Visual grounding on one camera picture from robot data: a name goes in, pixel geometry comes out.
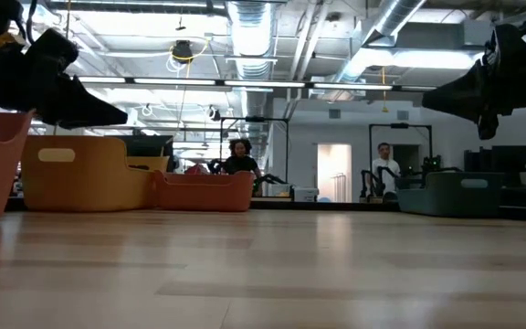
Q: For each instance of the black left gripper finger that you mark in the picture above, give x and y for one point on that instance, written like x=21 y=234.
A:
x=76 y=109

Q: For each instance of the silver diagonal duct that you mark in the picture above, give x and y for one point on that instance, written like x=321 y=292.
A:
x=381 y=23

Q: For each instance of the grey-green plastic bin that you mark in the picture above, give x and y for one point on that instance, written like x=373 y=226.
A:
x=450 y=196

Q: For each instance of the background black robot arm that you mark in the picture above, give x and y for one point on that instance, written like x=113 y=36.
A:
x=215 y=165
x=364 y=180
x=270 y=178

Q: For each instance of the long ceiling light strip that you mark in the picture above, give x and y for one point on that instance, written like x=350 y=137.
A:
x=263 y=84

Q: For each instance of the red background object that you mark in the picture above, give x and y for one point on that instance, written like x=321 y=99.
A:
x=196 y=170

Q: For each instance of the silver ventilation duct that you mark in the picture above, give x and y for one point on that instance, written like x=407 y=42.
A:
x=250 y=36

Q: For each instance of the white box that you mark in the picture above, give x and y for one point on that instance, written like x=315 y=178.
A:
x=306 y=194

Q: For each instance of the black table edge rail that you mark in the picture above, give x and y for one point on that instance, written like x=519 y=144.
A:
x=336 y=206

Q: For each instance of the black equipment rack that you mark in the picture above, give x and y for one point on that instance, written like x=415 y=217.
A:
x=514 y=160

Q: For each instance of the person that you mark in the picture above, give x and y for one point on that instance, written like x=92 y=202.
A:
x=240 y=162
x=384 y=151

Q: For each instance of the orange plastic bin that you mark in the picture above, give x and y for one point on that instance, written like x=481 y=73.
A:
x=203 y=189

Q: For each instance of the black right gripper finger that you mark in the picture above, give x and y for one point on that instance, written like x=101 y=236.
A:
x=464 y=98
x=490 y=127

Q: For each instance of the yellow plastic bin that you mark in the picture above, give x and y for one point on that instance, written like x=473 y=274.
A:
x=153 y=163
x=85 y=173

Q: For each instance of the grey wall vent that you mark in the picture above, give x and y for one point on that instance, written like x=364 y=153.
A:
x=334 y=113
x=402 y=114

